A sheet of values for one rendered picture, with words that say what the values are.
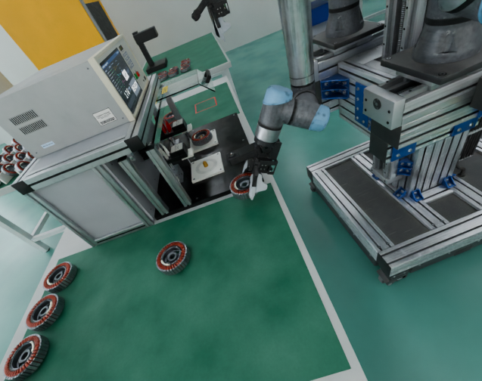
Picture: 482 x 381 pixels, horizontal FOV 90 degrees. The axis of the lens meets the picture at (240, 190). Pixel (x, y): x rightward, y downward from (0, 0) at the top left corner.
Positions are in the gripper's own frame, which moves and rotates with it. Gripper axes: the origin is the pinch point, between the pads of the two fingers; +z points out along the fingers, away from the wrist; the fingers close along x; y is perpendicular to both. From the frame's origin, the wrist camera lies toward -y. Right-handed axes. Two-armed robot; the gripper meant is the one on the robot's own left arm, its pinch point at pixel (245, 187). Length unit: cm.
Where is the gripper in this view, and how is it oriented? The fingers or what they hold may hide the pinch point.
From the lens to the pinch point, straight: 87.4
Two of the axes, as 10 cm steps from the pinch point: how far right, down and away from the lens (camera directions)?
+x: -1.8, -6.4, 7.5
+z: -2.0, 7.7, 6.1
